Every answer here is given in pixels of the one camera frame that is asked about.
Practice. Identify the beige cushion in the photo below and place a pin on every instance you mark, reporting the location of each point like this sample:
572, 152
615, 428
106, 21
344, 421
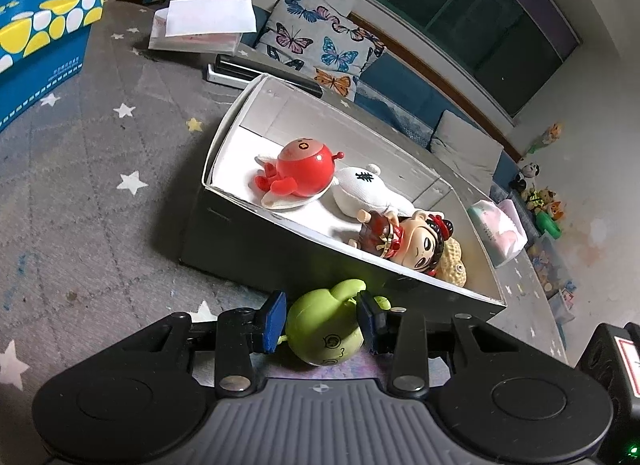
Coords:
465, 145

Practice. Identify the white plush rabbit toy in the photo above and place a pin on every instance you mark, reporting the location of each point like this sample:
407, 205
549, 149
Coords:
360, 190

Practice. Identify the red octopus toy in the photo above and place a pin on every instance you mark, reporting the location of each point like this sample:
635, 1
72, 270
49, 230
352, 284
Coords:
300, 165

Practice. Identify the clear storage bin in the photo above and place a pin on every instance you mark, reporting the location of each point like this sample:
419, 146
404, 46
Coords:
550, 270

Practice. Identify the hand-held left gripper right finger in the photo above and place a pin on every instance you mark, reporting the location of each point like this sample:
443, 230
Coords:
367, 320

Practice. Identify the grey star-print tablecloth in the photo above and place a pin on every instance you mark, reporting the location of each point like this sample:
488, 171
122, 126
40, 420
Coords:
100, 220

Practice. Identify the tan peanut toy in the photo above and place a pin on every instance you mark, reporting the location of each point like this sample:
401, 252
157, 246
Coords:
452, 265

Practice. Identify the blue sofa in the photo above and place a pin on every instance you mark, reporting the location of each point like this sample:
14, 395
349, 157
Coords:
390, 75

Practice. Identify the pile of small plush toys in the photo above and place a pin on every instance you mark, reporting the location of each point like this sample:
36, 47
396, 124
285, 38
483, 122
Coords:
545, 205

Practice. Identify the pastel tissue pack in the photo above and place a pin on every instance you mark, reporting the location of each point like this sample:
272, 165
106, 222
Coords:
495, 230

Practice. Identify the butterfly print pillow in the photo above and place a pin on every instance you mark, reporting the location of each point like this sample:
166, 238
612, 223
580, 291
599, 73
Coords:
320, 35

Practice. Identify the black-haired doll figure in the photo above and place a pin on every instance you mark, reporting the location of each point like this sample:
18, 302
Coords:
420, 245

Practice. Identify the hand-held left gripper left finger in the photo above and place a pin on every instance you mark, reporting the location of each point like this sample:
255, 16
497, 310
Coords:
272, 322

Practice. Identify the green round toy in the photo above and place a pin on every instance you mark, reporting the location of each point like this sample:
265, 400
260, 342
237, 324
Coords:
320, 330

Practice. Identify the white paper bag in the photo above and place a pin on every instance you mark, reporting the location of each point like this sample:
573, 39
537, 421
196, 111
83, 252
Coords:
210, 15

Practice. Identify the grey cardboard box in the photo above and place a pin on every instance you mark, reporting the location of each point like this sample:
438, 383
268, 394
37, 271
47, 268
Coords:
215, 235

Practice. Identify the blue dotted tissue box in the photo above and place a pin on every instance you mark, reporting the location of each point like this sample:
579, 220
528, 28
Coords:
40, 70

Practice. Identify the black silver flat device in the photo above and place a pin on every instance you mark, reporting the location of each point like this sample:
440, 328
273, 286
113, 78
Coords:
240, 65

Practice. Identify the dark window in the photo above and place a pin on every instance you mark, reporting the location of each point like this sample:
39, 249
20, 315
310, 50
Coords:
475, 20

